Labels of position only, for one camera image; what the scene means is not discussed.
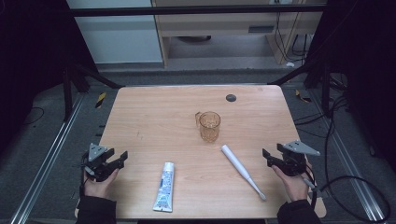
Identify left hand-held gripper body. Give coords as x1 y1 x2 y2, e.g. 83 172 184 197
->
82 143 115 183

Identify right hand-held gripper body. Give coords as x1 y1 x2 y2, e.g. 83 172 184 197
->
277 140 321 177

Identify white electric toothbrush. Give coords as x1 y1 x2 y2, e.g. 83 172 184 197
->
220 144 268 202

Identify white and blue toothpaste tube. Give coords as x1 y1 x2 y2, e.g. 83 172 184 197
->
151 161 176 214

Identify amber glass cup with handle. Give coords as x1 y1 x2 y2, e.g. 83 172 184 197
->
194 110 222 144

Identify person's right hand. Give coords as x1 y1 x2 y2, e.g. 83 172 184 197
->
271 161 313 203

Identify person's left hand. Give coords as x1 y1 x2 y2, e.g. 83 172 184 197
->
82 167 121 201

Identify yellow and black tape strip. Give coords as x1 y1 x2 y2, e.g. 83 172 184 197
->
294 89 313 104
94 91 107 109

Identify black metal stand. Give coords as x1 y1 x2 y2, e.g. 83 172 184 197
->
61 58 126 123
266 57 333 119

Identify dark curtain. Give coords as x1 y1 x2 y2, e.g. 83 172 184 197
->
0 0 97 157
306 0 396 175

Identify white cabinet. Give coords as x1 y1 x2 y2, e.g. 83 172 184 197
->
65 0 165 65

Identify light wooden desk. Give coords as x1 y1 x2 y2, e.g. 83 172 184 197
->
150 0 329 68

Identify black horizontal bar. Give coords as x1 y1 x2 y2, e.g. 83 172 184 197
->
65 4 329 19

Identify grey cable plug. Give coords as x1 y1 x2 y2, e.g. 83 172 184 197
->
302 176 319 192

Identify aluminium floor rail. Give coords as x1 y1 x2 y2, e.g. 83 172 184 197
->
307 89 388 224
8 92 87 224

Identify bundle of black floor cables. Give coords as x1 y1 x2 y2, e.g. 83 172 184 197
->
293 73 349 139

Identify thin black floor cable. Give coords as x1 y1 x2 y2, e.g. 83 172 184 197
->
21 106 46 126

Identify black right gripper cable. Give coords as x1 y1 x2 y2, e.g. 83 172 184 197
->
306 164 392 224

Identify black cables under desk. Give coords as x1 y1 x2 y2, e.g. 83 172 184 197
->
273 11 313 63

